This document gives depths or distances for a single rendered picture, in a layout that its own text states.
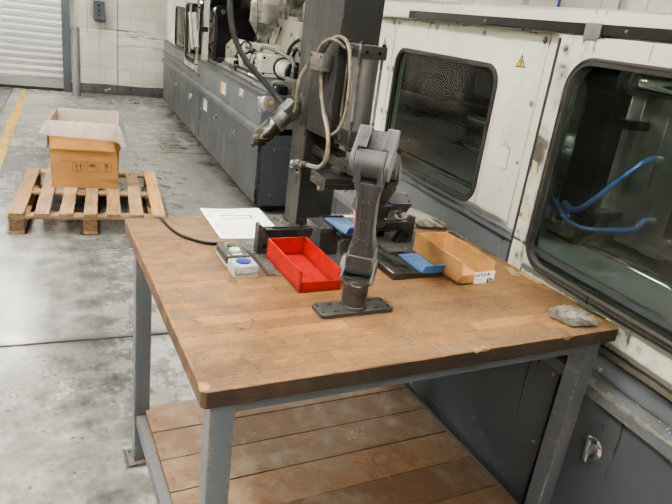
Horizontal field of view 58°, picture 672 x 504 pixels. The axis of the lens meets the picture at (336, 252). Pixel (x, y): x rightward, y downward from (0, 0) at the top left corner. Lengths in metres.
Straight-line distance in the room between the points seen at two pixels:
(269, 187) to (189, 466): 3.30
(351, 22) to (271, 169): 3.26
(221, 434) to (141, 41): 9.88
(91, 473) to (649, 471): 1.76
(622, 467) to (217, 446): 1.14
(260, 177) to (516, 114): 3.11
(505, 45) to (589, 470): 1.40
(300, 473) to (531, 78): 1.48
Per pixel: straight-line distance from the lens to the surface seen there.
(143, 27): 10.88
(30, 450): 2.53
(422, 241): 1.92
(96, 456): 2.46
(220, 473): 1.33
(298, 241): 1.79
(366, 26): 1.84
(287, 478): 2.03
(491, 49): 2.35
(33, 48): 10.81
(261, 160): 4.95
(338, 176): 1.79
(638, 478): 1.90
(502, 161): 2.23
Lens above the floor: 1.56
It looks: 21 degrees down
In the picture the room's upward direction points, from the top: 8 degrees clockwise
